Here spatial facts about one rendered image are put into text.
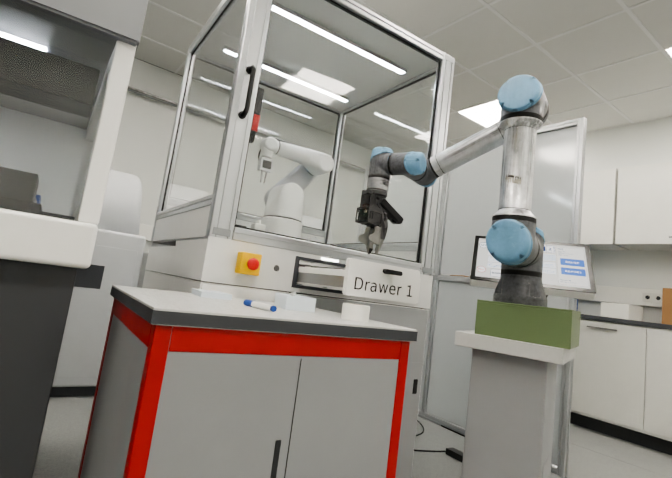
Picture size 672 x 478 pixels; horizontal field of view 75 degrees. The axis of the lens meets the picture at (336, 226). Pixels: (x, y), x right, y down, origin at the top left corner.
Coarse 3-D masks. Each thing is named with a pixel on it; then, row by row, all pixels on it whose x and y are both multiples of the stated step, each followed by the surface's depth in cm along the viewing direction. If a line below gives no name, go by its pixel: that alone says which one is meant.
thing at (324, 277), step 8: (304, 272) 155; (312, 272) 150; (320, 272) 146; (328, 272) 142; (336, 272) 138; (344, 272) 134; (304, 280) 153; (312, 280) 149; (320, 280) 144; (328, 280) 140; (336, 280) 136; (336, 288) 136
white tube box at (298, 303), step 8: (280, 296) 124; (288, 296) 118; (296, 296) 119; (304, 296) 130; (280, 304) 122; (288, 304) 118; (296, 304) 118; (304, 304) 119; (312, 304) 120; (312, 312) 120
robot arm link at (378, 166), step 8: (376, 152) 149; (384, 152) 148; (392, 152) 151; (376, 160) 149; (384, 160) 147; (376, 168) 148; (384, 168) 147; (368, 176) 150; (376, 176) 148; (384, 176) 148
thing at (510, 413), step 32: (480, 352) 125; (512, 352) 117; (544, 352) 113; (480, 384) 124; (512, 384) 119; (544, 384) 115; (480, 416) 122; (512, 416) 118; (544, 416) 114; (480, 448) 120; (512, 448) 116; (544, 448) 116
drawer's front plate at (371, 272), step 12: (348, 264) 130; (360, 264) 132; (372, 264) 134; (384, 264) 137; (348, 276) 129; (360, 276) 132; (372, 276) 134; (384, 276) 137; (396, 276) 139; (408, 276) 142; (348, 288) 129; (372, 288) 134; (396, 288) 139; (408, 288) 142; (396, 300) 139; (408, 300) 142
